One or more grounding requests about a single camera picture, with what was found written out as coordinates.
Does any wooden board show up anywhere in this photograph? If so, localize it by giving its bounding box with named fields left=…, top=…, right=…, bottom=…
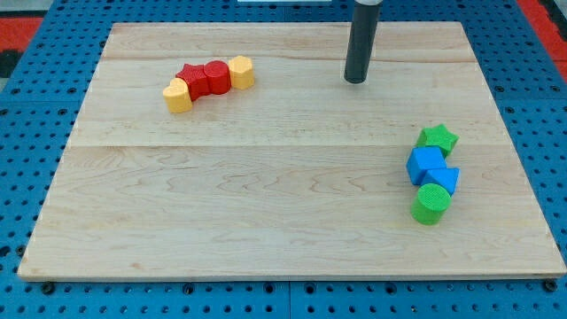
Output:
left=18, top=21, right=566, bottom=283

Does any yellow hexagon block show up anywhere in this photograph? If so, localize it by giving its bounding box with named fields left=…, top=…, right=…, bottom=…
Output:
left=228, top=56, right=255, bottom=89

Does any red cylinder block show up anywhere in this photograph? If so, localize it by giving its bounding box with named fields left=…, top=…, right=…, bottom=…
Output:
left=204, top=60, right=231, bottom=95

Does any red star block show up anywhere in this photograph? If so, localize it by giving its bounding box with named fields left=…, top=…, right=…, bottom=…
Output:
left=175, top=64, right=211, bottom=101

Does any yellow heart block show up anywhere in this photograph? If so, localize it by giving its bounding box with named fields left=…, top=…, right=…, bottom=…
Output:
left=162, top=78, right=192, bottom=113

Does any blue cube block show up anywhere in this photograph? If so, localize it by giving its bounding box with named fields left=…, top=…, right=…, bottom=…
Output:
left=406, top=146, right=447, bottom=185

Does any green cylinder block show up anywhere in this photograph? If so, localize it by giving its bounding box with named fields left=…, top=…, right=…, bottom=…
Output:
left=410, top=183, right=452, bottom=225

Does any green star block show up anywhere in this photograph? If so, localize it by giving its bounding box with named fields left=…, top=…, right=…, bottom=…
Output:
left=416, top=124, right=460, bottom=158

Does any blue triangle block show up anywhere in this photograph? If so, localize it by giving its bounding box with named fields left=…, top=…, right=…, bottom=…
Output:
left=421, top=167, right=461, bottom=196

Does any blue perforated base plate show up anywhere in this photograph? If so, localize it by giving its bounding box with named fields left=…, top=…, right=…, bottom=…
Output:
left=1, top=1, right=566, bottom=318

